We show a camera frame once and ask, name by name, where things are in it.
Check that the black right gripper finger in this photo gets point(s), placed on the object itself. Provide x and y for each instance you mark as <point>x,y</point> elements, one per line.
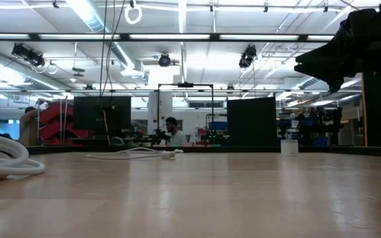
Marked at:
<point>329,74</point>
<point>326,56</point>

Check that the small white charger adapter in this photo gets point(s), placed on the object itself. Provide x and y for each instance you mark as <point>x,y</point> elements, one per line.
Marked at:
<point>289,147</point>

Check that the small black robot arm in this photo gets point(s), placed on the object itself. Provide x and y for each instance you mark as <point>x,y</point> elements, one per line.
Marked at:
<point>159,136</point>

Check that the black partition panel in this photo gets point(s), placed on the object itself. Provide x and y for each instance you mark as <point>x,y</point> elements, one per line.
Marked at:
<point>251,122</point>

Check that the blue storage bin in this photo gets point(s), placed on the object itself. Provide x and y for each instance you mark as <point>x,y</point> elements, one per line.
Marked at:
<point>217,125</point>

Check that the person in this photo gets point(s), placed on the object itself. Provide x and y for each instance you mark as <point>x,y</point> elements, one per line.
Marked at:
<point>28,129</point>
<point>177,137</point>

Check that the black monitor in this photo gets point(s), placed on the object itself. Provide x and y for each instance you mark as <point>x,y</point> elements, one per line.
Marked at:
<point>88,112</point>

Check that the red storage bins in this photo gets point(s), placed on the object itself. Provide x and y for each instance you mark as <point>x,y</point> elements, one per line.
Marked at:
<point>53,114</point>

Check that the black frame stand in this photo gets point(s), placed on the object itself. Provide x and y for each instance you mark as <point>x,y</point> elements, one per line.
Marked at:
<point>185,85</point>

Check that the black frame bar with lights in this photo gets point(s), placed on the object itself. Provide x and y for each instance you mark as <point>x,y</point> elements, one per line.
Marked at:
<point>170,36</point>

